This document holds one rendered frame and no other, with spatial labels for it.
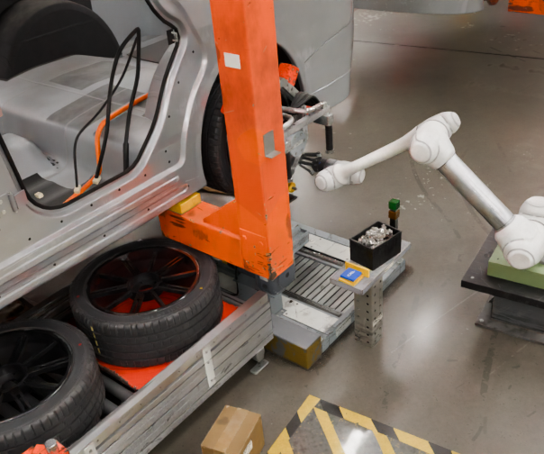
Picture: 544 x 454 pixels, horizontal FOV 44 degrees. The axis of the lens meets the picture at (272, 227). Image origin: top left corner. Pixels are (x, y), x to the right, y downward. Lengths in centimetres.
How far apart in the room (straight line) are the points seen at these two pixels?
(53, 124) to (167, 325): 125
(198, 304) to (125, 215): 48
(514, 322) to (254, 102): 172
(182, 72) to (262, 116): 56
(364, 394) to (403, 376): 21
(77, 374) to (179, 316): 47
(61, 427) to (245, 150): 121
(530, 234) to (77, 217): 186
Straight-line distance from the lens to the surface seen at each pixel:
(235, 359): 299
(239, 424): 274
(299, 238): 375
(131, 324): 278
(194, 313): 283
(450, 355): 327
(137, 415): 265
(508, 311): 341
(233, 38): 241
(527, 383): 320
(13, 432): 253
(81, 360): 268
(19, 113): 374
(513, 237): 298
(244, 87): 245
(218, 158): 314
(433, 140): 287
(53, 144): 353
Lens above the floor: 222
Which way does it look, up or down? 32 degrees down
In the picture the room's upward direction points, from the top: 6 degrees counter-clockwise
